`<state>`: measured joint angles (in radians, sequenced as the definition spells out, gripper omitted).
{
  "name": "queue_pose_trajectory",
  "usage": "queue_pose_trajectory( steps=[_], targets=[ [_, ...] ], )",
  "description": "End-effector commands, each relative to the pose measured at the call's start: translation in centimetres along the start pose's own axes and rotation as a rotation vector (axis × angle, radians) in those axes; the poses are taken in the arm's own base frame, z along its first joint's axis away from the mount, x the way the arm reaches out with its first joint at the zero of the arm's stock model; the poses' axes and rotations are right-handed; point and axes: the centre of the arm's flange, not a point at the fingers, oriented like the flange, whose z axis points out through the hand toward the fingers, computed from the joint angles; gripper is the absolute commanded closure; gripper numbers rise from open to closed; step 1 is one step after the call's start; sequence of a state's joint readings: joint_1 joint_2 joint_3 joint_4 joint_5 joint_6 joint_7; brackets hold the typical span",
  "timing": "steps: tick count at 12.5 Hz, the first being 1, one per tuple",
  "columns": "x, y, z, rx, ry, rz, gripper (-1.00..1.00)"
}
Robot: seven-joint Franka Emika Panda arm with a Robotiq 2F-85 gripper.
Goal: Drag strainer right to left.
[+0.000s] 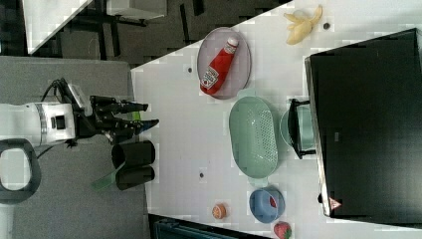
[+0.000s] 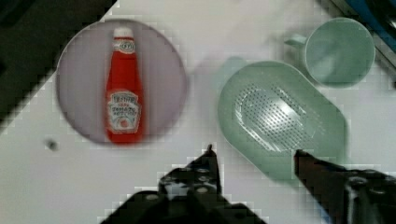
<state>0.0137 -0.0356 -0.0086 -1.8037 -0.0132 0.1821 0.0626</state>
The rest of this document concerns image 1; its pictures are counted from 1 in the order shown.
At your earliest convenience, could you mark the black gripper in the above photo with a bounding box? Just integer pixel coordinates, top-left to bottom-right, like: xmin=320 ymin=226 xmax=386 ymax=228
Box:
xmin=67 ymin=96 xmax=159 ymax=144

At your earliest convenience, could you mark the mint green oval strainer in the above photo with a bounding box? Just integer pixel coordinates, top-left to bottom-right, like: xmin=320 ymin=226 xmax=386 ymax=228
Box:
xmin=229 ymin=89 xmax=279 ymax=187

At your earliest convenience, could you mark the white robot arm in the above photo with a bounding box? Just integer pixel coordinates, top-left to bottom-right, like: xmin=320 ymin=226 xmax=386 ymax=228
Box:
xmin=1 ymin=96 xmax=158 ymax=204

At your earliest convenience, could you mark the green bottle white cap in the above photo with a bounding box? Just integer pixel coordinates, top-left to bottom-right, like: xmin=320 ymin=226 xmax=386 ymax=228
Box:
xmin=132 ymin=112 xmax=141 ymax=120

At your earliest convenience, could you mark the small black cup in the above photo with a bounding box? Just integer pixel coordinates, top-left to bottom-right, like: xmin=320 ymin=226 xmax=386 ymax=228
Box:
xmin=115 ymin=166 xmax=155 ymax=190

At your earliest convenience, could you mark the green slotted spatula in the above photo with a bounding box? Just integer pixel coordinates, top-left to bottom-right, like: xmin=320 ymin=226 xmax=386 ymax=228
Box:
xmin=91 ymin=163 xmax=124 ymax=191

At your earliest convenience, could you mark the red ketchup bottle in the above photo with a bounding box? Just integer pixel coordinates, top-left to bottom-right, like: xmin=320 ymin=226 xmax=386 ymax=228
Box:
xmin=200 ymin=37 xmax=239 ymax=96

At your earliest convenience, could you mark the dark teal crate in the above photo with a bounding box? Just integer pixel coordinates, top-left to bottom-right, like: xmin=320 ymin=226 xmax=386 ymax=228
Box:
xmin=152 ymin=219 xmax=266 ymax=239

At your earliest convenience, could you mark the grey round plate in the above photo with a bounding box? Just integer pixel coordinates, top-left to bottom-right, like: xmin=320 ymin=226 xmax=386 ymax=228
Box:
xmin=197 ymin=27 xmax=251 ymax=100

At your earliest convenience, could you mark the white side table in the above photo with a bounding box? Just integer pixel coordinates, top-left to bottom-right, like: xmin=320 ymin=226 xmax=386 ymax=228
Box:
xmin=21 ymin=0 xmax=94 ymax=55

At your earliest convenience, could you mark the orange toy fruit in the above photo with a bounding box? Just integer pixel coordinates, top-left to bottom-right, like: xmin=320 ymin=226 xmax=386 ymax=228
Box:
xmin=212 ymin=203 xmax=227 ymax=219

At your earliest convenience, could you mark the blue bowl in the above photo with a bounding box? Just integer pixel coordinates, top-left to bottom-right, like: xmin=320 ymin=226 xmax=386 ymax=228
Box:
xmin=249 ymin=186 xmax=286 ymax=224

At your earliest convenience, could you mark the red toy in bowl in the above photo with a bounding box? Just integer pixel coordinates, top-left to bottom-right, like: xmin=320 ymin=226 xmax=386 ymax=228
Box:
xmin=269 ymin=196 xmax=277 ymax=208

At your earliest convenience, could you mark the mint green mug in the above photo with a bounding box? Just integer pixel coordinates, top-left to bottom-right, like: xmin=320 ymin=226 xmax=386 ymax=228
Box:
xmin=280 ymin=106 xmax=315 ymax=150

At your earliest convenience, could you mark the red toy strawberry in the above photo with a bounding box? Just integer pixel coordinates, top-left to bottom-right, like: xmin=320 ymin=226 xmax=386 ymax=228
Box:
xmin=273 ymin=222 xmax=292 ymax=239

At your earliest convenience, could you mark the peeled toy banana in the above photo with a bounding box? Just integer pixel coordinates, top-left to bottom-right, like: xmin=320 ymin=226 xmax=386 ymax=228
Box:
xmin=284 ymin=5 xmax=323 ymax=45

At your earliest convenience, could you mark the black toaster oven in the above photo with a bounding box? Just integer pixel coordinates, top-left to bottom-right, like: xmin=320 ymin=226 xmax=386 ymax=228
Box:
xmin=305 ymin=28 xmax=422 ymax=228

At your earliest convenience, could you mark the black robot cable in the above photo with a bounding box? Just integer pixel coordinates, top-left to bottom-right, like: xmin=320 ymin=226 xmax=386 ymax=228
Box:
xmin=36 ymin=78 xmax=73 ymax=159

